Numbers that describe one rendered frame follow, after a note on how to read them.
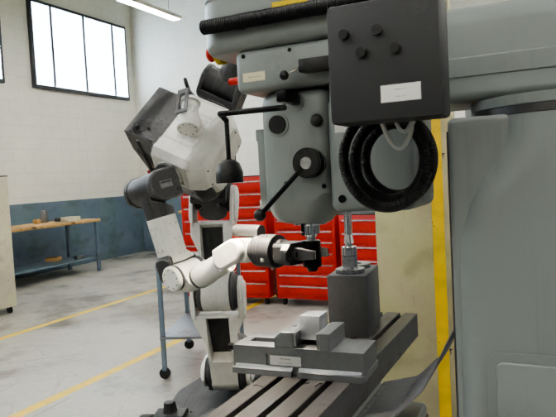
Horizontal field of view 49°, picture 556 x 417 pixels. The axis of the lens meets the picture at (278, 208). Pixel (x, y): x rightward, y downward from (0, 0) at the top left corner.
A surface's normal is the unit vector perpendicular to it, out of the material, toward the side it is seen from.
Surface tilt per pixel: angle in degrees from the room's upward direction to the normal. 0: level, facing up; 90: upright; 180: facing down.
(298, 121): 90
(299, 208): 118
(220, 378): 103
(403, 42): 90
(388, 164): 90
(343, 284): 90
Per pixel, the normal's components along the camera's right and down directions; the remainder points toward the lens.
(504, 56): -0.42, 0.07
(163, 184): 0.70, -0.19
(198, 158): 0.55, -0.07
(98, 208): 0.90, -0.03
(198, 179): 0.26, 0.78
